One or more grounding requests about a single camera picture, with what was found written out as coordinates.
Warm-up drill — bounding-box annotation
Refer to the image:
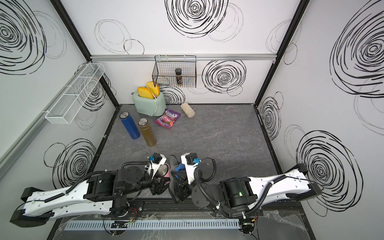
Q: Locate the pink thermos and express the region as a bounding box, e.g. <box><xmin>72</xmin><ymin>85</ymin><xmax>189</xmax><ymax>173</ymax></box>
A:
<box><xmin>156</xmin><ymin>163</ymin><xmax>170</xmax><ymax>178</ymax></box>

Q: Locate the blue and grey cloth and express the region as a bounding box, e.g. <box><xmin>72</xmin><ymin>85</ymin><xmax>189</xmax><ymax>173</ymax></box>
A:
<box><xmin>169</xmin><ymin>155</ymin><xmax>188</xmax><ymax>204</ymax></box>

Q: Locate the gold thermos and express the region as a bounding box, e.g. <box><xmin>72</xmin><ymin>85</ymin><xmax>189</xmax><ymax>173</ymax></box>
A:
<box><xmin>138</xmin><ymin>118</ymin><xmax>157</xmax><ymax>147</ymax></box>

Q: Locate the blue thermos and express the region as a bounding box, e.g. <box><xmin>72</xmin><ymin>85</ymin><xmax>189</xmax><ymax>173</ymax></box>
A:
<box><xmin>119</xmin><ymin>112</ymin><xmax>141</xmax><ymax>140</ymax></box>

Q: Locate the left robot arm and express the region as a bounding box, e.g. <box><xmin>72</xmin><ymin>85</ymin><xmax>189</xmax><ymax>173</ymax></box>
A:
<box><xmin>10</xmin><ymin>161</ymin><xmax>169</xmax><ymax>228</ymax></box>

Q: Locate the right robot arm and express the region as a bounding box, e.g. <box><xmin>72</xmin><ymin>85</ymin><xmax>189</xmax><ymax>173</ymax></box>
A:
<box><xmin>171</xmin><ymin>153</ymin><xmax>322</xmax><ymax>220</ymax></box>

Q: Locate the purple candy bag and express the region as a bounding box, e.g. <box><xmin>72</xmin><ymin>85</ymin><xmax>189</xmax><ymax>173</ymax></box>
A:
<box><xmin>154</xmin><ymin>109</ymin><xmax>181</xmax><ymax>129</ymax></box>

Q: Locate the clear jar of oats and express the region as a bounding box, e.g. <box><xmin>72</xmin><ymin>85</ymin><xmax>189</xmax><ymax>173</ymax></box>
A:
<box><xmin>181</xmin><ymin>102</ymin><xmax>196</xmax><ymax>118</ymax></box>

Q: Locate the mint green toaster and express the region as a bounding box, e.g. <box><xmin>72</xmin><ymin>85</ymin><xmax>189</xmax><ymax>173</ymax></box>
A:
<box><xmin>132</xmin><ymin>91</ymin><xmax>167</xmax><ymax>117</ymax></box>

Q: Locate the front yellow toast slice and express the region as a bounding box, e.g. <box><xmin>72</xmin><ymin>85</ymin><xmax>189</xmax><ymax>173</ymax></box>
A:
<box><xmin>138</xmin><ymin>87</ymin><xmax>155</xmax><ymax>99</ymax></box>

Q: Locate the yellow toast slice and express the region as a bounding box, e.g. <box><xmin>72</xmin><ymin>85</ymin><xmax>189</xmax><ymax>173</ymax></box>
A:
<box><xmin>138</xmin><ymin>87</ymin><xmax>155</xmax><ymax>99</ymax></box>
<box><xmin>146</xmin><ymin>81</ymin><xmax>160</xmax><ymax>97</ymax></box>

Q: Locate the rear yellow toast slice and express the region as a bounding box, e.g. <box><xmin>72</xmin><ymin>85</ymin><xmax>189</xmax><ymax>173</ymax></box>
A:
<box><xmin>146</xmin><ymin>81</ymin><xmax>160</xmax><ymax>97</ymax></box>

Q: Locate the dark spice bottle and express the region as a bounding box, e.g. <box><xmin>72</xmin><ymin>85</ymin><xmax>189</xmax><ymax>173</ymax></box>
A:
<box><xmin>175</xmin><ymin>68</ymin><xmax>183</xmax><ymax>86</ymax></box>

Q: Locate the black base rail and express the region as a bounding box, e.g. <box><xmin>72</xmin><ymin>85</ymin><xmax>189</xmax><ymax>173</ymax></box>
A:
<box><xmin>101</xmin><ymin>198</ymin><xmax>303</xmax><ymax>218</ymax></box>

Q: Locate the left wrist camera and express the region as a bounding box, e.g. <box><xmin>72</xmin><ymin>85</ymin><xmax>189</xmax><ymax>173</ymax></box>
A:
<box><xmin>146</xmin><ymin>153</ymin><xmax>167</xmax><ymax>180</ymax></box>

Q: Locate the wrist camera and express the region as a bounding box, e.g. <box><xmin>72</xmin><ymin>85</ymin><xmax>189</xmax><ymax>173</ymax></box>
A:
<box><xmin>146</xmin><ymin>153</ymin><xmax>167</xmax><ymax>180</ymax></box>
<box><xmin>181</xmin><ymin>153</ymin><xmax>201</xmax><ymax>185</ymax></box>

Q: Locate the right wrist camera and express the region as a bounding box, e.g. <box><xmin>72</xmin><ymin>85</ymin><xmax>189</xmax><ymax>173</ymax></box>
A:
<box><xmin>181</xmin><ymin>153</ymin><xmax>201</xmax><ymax>185</ymax></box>

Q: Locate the white slotted cable duct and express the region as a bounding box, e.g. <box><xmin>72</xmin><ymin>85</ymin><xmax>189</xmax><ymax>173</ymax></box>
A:
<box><xmin>64</xmin><ymin>219</ymin><xmax>240</xmax><ymax>232</ymax></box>

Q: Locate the black wire basket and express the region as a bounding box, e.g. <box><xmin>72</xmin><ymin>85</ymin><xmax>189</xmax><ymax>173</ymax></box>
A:
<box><xmin>152</xmin><ymin>55</ymin><xmax>197</xmax><ymax>88</ymax></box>

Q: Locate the white mesh wall shelf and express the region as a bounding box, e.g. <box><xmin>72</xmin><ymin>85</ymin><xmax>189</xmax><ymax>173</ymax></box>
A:
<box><xmin>45</xmin><ymin>63</ymin><xmax>106</xmax><ymax>125</ymax></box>

